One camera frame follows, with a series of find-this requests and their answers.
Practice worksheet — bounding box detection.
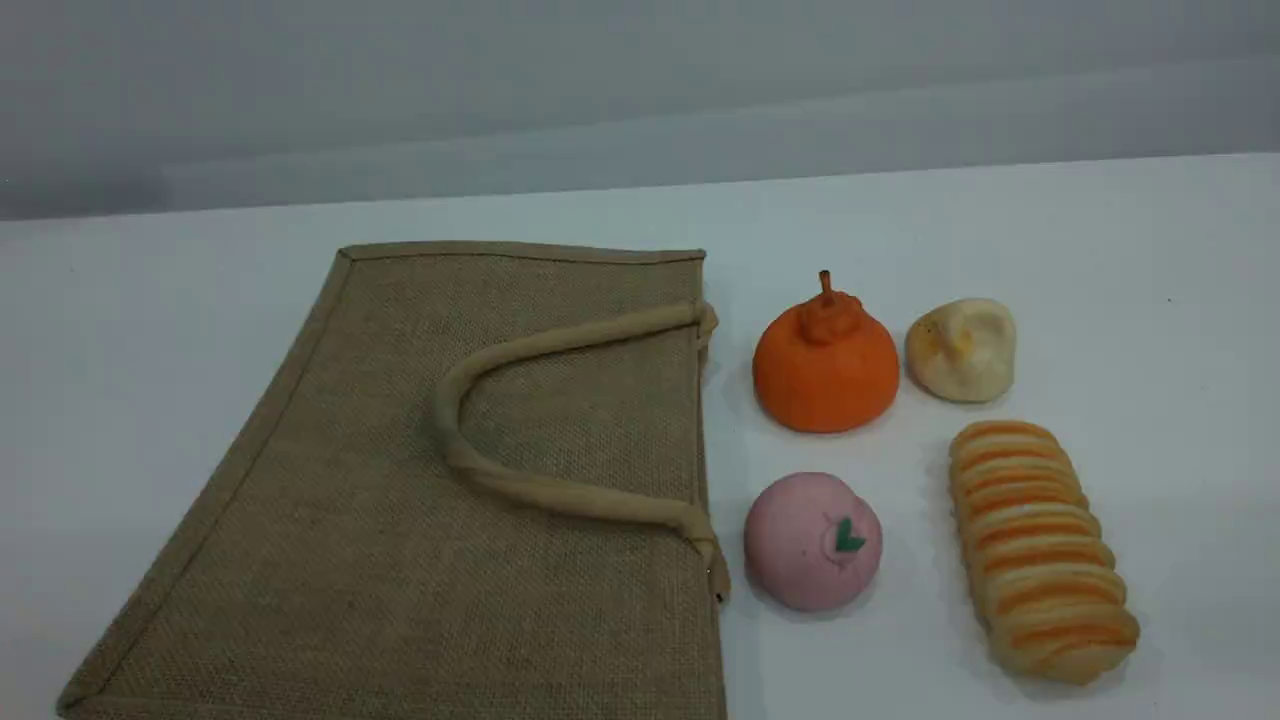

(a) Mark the cream egg yolk pastry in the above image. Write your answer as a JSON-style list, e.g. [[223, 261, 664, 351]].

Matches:
[[905, 298, 1018, 405]]

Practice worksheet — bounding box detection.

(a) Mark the long striped bread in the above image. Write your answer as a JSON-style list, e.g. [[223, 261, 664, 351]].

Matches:
[[948, 420, 1141, 687]]

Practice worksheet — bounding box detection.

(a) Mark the orange fruit shaped bun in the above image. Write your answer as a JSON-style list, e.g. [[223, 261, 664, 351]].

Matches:
[[752, 270, 900, 435]]

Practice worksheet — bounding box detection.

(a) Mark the pink peach shaped bun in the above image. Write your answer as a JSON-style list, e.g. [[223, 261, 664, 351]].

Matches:
[[743, 472, 884, 613]]

